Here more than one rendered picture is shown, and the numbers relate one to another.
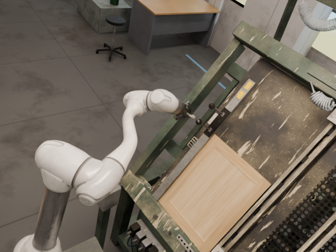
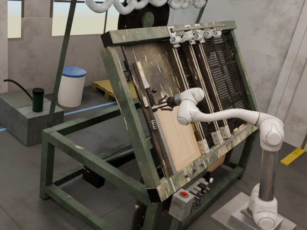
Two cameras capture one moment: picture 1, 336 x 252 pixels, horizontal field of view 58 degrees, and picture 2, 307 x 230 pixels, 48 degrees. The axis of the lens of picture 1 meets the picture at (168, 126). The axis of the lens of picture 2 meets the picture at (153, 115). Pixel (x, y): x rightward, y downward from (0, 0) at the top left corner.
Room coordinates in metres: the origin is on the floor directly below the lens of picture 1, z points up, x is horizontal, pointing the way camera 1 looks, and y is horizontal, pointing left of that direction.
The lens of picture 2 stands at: (1.71, 2.27, 2.46)
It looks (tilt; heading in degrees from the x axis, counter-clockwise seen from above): 24 degrees down; 264
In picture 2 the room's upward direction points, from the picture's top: 11 degrees clockwise
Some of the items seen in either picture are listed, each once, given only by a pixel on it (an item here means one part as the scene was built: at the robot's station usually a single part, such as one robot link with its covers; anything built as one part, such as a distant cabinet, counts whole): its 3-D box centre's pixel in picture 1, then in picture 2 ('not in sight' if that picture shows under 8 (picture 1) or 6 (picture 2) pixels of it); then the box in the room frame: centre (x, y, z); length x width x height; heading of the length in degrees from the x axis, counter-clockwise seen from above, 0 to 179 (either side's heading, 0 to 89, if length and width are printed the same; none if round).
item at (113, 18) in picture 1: (112, 36); not in sight; (4.36, 1.25, 0.30); 0.50 x 0.48 x 0.60; 138
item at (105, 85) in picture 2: not in sight; (134, 84); (1.48, -3.93, 0.19); 1.34 x 0.97 x 0.38; 46
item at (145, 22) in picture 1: (173, 23); not in sight; (5.39, 0.47, 0.38); 1.45 x 0.72 x 0.75; 136
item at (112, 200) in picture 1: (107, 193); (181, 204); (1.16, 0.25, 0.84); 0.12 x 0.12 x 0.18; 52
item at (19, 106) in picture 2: not in sight; (24, 102); (2.96, -2.01, 0.41); 0.84 x 0.67 x 0.81; 136
